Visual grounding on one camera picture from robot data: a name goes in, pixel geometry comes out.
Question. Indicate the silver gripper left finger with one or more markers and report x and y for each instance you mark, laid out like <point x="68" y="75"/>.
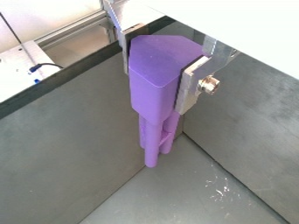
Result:
<point x="125" y="15"/>

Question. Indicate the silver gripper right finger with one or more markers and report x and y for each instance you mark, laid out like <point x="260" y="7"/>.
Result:
<point x="197" y="78"/>

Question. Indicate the purple three prong object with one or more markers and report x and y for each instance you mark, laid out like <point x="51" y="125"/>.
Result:
<point x="157" y="58"/>

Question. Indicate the aluminium frame rail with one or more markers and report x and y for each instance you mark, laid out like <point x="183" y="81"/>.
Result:
<point x="68" y="31"/>

